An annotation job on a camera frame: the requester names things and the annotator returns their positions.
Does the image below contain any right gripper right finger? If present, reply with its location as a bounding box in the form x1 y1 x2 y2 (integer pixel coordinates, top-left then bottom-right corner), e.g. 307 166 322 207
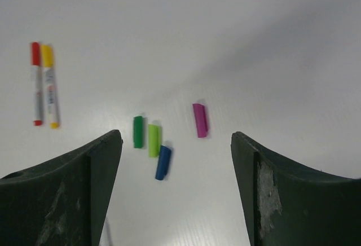
231 132 360 245

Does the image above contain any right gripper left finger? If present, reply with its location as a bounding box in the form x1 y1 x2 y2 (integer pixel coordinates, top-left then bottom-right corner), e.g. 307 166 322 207
1 130 123 245

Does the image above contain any red marker pen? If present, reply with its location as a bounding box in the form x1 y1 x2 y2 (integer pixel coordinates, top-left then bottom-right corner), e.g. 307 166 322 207
30 42 43 126

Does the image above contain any yellow marker pen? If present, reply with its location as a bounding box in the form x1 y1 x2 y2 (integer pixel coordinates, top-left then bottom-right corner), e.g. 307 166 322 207
40 45 60 129

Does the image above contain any dark green pen cap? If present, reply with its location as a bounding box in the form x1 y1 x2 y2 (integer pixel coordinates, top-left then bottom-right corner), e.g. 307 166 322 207
133 115 145 149

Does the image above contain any light green pen cap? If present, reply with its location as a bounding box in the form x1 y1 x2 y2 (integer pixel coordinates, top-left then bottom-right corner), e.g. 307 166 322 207
148 124 161 157

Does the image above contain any blue pen cap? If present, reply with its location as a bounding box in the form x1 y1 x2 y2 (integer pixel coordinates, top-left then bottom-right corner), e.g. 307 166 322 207
155 146 172 181

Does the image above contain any magenta pen cap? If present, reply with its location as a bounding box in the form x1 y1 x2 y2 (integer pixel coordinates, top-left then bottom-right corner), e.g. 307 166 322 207
192 103 209 138

